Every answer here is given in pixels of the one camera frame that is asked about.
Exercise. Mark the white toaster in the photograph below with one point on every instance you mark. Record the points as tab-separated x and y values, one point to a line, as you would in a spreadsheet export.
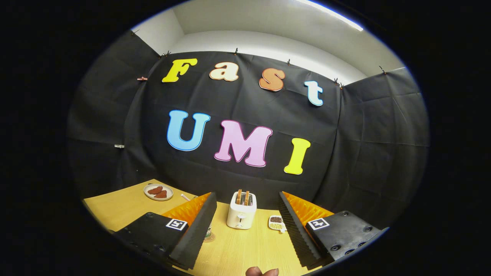
241	214

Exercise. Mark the brown toast slice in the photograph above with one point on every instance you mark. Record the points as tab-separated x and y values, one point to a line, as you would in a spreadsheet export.
247	197
239	196

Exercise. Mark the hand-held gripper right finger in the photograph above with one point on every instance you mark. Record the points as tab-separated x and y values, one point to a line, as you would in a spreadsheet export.
297	234

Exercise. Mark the red food piece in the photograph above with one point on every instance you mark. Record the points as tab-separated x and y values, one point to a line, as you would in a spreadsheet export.
155	190
161	194

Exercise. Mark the small white round plate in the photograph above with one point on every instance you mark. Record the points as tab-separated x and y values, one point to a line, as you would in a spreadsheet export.
147	193

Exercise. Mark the small white dish with beans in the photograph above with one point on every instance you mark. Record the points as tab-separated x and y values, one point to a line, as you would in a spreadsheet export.
277	226

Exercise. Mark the thin pink stick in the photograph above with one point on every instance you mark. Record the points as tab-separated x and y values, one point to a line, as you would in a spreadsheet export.
185	197

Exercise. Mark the round wooden coaster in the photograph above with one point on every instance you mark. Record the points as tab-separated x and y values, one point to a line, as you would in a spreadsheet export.
210	239

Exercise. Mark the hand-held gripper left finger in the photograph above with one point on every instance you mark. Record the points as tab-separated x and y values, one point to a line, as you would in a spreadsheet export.
199	234

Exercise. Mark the wooden table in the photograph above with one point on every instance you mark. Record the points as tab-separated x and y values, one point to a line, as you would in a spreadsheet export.
115	207

